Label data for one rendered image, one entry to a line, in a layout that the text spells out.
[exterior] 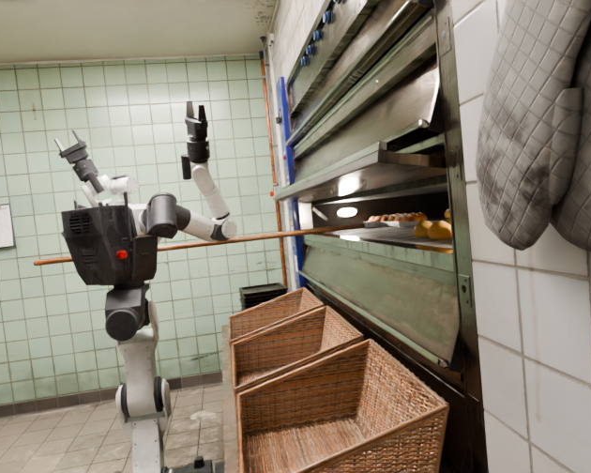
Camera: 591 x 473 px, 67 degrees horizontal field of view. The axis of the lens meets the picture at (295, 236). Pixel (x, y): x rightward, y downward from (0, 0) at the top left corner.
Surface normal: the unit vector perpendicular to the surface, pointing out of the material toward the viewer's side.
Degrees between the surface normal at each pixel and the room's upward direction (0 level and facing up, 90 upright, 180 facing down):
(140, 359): 84
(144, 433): 65
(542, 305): 90
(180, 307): 90
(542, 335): 90
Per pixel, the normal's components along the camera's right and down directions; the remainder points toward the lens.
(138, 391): 0.12, -0.30
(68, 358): 0.17, 0.04
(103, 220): 0.90, -0.07
